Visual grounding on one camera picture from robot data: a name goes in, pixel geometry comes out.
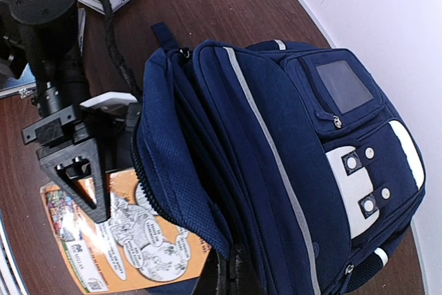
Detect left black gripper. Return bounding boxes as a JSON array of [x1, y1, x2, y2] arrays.
[[22, 102, 142, 223]]

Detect navy blue student backpack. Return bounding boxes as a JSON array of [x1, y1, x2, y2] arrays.
[[131, 23, 425, 294]]

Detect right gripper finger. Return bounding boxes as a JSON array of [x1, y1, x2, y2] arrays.
[[198, 245, 256, 295]]

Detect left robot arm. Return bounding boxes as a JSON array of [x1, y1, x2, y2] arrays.
[[1, 0, 142, 223]]

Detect orange comic paperback book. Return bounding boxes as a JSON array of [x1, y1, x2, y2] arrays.
[[40, 169, 211, 294]]

